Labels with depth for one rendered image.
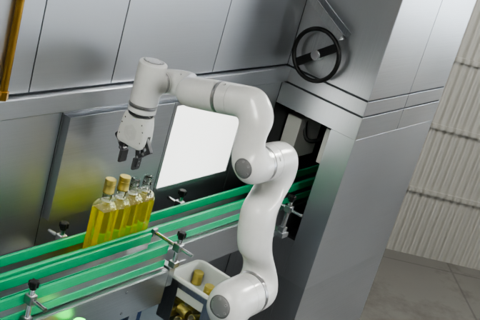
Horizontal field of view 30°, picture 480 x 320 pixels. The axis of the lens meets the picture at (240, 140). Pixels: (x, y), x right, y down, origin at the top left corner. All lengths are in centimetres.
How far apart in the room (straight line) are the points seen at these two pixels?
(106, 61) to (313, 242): 128
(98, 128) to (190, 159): 55
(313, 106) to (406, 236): 279
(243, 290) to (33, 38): 87
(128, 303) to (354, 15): 135
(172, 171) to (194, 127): 17
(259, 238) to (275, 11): 113
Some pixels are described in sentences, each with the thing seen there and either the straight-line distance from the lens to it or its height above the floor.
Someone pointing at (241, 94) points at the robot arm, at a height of 174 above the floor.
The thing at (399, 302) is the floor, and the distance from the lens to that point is 552.
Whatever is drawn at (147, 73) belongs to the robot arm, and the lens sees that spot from 256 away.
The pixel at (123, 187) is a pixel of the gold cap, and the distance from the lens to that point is 271.
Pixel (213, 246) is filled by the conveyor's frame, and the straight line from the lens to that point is 320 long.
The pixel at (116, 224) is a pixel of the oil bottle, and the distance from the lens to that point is 275.
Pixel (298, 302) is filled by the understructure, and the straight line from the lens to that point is 367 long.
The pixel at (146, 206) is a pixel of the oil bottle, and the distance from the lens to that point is 283.
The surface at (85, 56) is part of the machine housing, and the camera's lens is 261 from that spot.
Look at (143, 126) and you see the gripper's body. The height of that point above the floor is 152.
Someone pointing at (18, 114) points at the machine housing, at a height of 152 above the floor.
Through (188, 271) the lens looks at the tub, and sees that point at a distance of 301.
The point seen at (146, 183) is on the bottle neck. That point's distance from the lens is 281.
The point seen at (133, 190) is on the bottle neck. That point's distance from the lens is 277.
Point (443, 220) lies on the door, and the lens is 613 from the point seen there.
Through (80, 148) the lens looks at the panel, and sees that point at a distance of 271.
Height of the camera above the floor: 243
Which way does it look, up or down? 20 degrees down
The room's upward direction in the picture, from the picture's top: 16 degrees clockwise
